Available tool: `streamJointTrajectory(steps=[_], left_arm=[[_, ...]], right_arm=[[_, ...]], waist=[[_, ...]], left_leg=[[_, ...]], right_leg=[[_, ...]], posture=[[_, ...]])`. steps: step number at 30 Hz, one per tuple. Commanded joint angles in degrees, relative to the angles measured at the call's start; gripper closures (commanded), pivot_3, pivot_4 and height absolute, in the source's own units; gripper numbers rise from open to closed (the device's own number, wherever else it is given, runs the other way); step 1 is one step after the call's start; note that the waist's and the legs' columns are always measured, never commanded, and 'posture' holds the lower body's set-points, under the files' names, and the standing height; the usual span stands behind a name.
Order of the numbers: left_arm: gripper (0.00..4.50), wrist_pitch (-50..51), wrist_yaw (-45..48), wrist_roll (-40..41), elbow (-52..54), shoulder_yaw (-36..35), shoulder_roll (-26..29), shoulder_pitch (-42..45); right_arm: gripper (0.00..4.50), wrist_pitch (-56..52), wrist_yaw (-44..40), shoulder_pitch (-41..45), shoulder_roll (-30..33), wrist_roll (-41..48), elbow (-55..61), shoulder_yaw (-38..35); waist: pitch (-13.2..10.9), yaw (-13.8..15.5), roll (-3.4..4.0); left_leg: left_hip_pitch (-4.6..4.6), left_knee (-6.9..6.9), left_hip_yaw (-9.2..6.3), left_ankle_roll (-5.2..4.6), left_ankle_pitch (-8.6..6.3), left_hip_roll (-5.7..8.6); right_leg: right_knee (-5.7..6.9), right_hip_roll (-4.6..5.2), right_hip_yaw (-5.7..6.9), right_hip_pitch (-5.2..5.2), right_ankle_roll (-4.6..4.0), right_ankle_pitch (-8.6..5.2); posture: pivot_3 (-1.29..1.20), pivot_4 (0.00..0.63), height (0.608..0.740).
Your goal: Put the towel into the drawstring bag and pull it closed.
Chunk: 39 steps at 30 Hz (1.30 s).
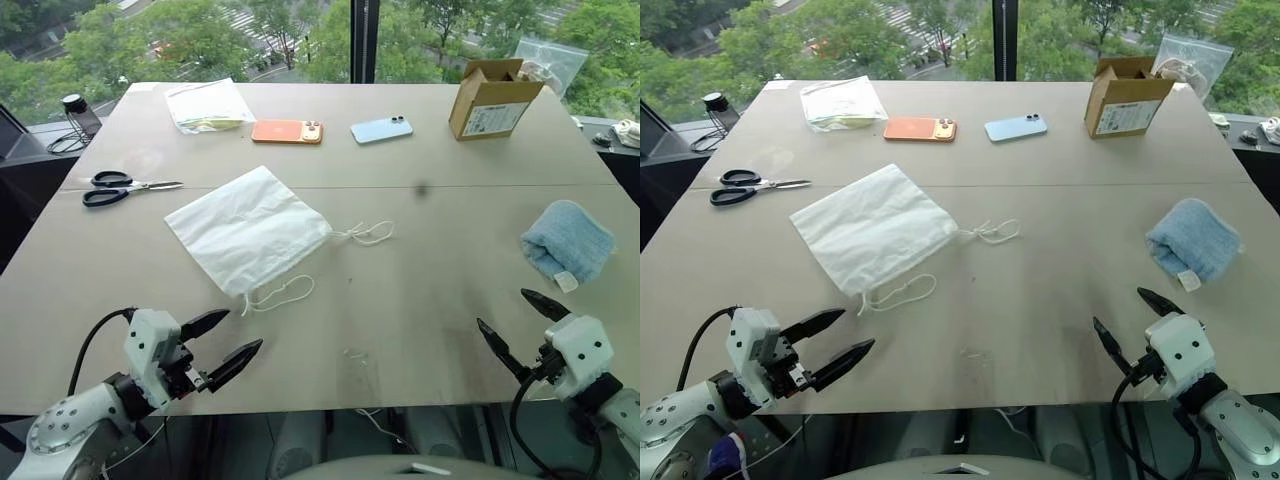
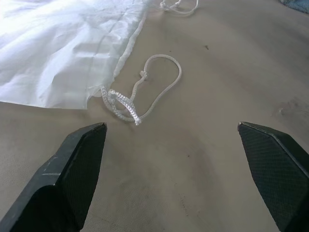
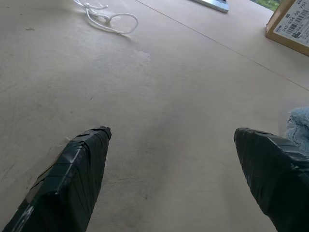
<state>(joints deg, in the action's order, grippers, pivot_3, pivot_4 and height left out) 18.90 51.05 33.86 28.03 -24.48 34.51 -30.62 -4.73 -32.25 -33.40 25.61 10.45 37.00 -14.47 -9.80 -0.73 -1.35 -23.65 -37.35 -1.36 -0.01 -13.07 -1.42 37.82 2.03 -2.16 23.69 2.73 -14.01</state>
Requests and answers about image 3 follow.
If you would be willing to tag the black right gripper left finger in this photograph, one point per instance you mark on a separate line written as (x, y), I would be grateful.
(72, 178)

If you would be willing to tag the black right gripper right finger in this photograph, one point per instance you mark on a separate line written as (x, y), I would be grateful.
(272, 169)

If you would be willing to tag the light blue cloth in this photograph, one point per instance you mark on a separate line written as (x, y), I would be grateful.
(299, 129)

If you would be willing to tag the cardboard box with label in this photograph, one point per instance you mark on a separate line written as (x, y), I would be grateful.
(289, 24)

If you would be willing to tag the silver metal plate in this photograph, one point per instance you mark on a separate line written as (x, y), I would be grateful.
(213, 5)

